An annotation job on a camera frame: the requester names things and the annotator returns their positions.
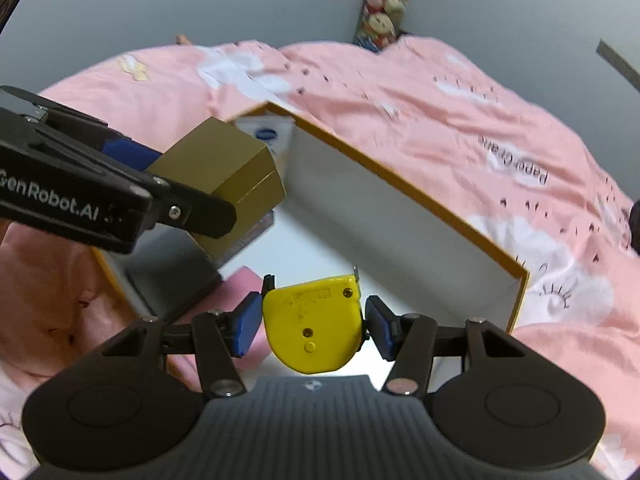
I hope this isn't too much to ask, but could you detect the small gold brown box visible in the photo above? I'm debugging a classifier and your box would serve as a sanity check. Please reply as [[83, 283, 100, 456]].
[[149, 116, 287, 267]]

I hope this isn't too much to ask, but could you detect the white container with blue label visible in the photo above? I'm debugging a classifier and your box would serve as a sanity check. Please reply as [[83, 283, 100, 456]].
[[235, 112, 296, 171]]

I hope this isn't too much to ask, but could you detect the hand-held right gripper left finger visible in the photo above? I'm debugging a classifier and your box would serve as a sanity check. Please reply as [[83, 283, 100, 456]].
[[100, 290, 263, 398]]

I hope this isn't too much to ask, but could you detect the pink case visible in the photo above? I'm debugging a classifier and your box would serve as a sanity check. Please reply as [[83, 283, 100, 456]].
[[165, 266, 266, 393]]

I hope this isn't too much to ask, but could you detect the yellow tape measure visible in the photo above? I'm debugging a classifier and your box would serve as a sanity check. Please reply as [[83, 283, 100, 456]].
[[261, 267, 363, 375]]

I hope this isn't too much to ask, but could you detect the small black box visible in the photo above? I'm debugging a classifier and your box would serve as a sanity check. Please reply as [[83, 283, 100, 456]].
[[122, 225, 223, 323]]

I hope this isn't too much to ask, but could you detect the pink printed blanket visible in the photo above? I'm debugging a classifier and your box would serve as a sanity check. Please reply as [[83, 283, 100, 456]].
[[0, 35, 640, 480]]

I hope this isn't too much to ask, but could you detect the column of stuffed toys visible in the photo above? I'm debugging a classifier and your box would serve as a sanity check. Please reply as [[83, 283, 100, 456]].
[[352, 0, 421, 53]]

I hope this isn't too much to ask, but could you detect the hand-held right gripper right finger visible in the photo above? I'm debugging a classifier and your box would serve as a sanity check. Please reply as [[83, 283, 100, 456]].
[[364, 296, 536, 395]]

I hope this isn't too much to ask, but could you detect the dark clothing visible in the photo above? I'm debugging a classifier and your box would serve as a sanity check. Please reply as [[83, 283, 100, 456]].
[[627, 200, 640, 251]]

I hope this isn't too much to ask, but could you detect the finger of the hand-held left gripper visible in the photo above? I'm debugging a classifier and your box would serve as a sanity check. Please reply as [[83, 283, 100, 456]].
[[127, 172, 238, 240], [97, 135, 163, 173]]

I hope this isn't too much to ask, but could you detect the orange cardboard box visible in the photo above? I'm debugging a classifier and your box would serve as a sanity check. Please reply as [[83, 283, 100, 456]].
[[92, 101, 531, 386]]

